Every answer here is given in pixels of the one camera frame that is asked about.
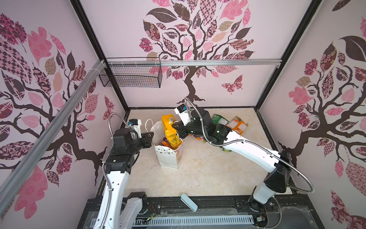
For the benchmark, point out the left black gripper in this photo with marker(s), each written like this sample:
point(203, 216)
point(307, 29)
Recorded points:
point(145, 136)

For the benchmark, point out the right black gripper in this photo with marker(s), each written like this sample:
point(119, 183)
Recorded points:
point(180, 129)

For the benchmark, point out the yellow snack packet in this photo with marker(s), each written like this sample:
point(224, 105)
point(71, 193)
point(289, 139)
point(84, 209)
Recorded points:
point(170, 133)

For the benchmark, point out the white patterned paper bag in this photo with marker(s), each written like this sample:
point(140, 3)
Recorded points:
point(168, 158)

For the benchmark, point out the orange snack packet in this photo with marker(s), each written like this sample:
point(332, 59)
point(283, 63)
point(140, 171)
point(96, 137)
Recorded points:
point(166, 143)

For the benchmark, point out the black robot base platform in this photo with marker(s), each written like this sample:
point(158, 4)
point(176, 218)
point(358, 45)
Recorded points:
point(282, 212)

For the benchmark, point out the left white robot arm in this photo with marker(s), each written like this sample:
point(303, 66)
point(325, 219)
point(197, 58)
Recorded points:
point(116, 171)

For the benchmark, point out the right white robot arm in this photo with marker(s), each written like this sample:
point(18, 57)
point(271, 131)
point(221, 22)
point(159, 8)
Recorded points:
point(199, 123)

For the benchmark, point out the Fox's fruits oval candy bag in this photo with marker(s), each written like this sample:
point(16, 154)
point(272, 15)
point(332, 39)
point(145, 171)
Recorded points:
point(200, 138)

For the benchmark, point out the green Fox's candy bag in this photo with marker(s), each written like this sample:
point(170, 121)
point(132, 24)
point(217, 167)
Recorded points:
point(218, 119)

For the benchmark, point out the orange Fox's fruits candy bag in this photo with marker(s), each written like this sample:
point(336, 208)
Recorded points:
point(237, 125)

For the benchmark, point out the light blue oblong object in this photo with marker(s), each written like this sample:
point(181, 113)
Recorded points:
point(189, 202)

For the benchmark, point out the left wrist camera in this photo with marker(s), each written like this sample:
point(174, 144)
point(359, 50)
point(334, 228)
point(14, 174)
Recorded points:
point(136, 125)

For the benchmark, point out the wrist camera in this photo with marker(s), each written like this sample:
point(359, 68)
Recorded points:
point(136, 125)
point(183, 113)

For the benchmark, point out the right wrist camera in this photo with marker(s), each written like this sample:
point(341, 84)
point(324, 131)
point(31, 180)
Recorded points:
point(183, 113)

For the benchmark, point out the black wire basket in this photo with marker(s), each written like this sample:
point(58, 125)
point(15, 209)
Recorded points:
point(136, 72)

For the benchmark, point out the aluminium rail back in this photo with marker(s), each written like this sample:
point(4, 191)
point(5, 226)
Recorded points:
point(200, 62)

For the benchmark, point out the aluminium rail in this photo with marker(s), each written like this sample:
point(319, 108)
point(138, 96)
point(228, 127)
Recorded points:
point(14, 182)
point(200, 62)

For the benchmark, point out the white slotted cable duct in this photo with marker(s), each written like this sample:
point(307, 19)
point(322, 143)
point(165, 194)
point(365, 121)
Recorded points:
point(196, 221)

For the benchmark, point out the aluminium rail left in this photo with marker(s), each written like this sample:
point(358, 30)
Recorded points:
point(14, 182)

